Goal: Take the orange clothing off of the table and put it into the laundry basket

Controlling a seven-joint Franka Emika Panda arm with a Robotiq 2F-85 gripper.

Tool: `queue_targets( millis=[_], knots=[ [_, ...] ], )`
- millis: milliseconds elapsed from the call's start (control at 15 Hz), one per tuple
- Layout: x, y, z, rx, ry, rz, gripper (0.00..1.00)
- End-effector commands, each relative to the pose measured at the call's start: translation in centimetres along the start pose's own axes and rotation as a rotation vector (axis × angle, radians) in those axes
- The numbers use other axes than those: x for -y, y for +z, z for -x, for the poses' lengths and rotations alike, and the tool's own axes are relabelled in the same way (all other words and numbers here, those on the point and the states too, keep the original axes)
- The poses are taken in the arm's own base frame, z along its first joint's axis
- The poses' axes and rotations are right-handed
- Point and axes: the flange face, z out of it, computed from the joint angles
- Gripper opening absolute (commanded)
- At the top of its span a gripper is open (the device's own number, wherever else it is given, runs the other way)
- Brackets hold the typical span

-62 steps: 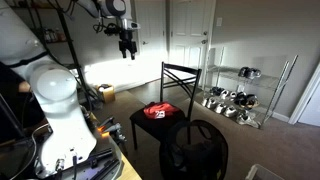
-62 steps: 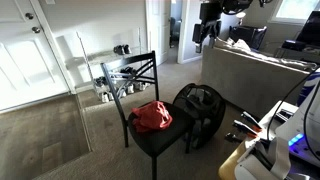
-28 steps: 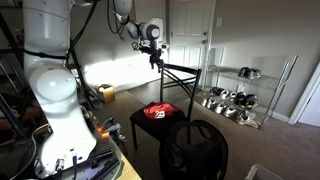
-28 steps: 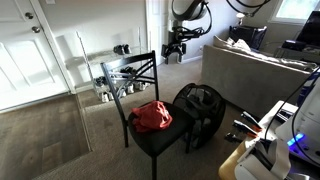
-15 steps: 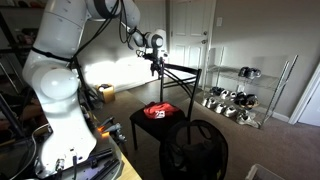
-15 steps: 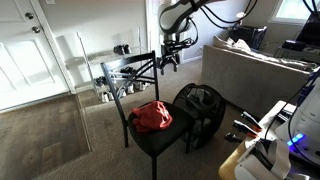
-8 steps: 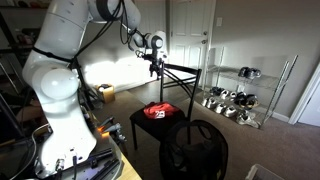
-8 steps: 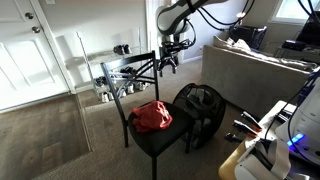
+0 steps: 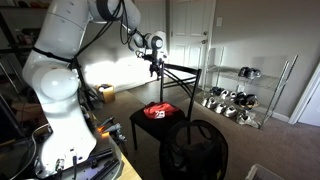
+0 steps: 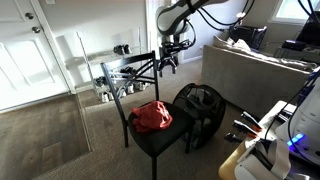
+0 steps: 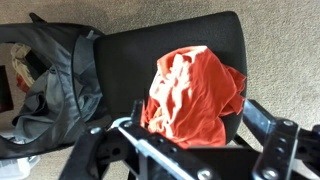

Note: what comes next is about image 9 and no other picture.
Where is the orange red shirt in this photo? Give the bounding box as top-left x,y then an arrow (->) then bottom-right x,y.
143,101 -> 181,120

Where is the black mesh laundry basket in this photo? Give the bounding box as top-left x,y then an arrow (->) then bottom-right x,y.
158,119 -> 230,180

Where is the white interior door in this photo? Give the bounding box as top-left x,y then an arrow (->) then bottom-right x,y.
288,62 -> 320,128

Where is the white plastic bin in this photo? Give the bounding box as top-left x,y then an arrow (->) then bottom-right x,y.
245,163 -> 285,180

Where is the black metal shelf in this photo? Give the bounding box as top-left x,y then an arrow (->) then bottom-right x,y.
0,0 -> 103,109

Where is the silver wire shoe rack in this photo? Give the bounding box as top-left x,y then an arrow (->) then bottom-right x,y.
201,46 -> 299,130

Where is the dark shoe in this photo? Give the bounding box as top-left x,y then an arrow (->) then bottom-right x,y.
209,86 -> 225,97

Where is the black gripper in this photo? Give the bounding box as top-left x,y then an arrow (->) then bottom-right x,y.
148,58 -> 164,81

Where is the black shoe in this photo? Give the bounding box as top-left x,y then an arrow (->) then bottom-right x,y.
233,92 -> 248,107
244,94 -> 261,110

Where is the orange handled bar clamp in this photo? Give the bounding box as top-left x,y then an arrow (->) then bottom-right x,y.
96,115 -> 128,145

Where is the cardboard box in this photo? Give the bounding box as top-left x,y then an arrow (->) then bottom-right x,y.
95,83 -> 116,104

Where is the white panelled entry door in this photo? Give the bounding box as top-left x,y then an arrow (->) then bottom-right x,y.
168,0 -> 216,83

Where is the white closet door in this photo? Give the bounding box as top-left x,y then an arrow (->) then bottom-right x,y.
133,0 -> 168,86

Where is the black metal chair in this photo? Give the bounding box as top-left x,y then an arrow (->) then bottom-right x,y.
129,61 -> 203,151

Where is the large white sneaker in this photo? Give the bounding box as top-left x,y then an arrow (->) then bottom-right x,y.
235,111 -> 261,130

